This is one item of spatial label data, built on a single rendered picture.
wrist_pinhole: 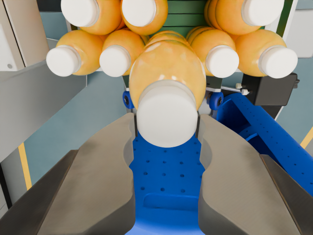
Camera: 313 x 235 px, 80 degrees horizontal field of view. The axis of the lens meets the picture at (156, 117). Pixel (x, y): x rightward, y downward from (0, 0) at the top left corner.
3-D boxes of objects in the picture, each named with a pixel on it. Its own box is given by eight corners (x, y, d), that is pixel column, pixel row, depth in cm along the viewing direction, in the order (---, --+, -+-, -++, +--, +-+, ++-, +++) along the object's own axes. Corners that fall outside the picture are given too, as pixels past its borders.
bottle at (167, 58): (171, 19, 27) (176, 31, 11) (198, 58, 30) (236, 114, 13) (135, 52, 30) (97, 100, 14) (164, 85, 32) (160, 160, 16)
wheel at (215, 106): (207, 111, 44) (214, 114, 43) (209, 93, 42) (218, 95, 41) (215, 105, 47) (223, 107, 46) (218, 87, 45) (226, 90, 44)
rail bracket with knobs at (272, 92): (229, 89, 49) (244, 106, 40) (235, 60, 45) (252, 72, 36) (269, 89, 48) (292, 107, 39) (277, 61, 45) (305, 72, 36)
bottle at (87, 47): (82, 38, 44) (33, 53, 28) (104, 19, 42) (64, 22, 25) (103, 64, 47) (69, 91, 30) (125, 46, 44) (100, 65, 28)
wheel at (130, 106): (130, 112, 44) (138, 110, 45) (129, 94, 41) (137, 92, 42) (121, 106, 47) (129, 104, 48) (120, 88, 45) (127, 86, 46)
